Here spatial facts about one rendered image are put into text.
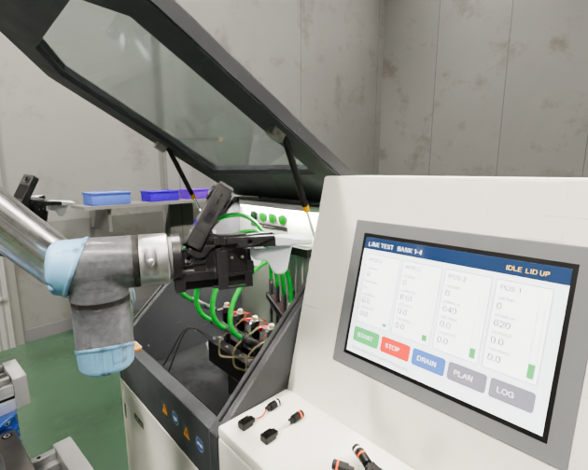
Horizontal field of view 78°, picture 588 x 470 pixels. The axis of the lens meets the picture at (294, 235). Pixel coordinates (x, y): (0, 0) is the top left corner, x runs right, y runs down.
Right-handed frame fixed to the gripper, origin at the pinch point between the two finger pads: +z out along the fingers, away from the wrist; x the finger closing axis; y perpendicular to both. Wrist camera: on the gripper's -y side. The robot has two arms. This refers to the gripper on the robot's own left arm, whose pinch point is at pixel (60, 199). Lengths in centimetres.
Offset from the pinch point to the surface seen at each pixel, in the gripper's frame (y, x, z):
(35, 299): 132, -175, 131
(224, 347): 37, 79, -9
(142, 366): 44, 56, -21
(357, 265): -4, 118, -26
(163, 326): 44, 47, 4
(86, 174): 16, -168, 180
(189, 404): 40, 82, -35
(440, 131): -112, 188, 653
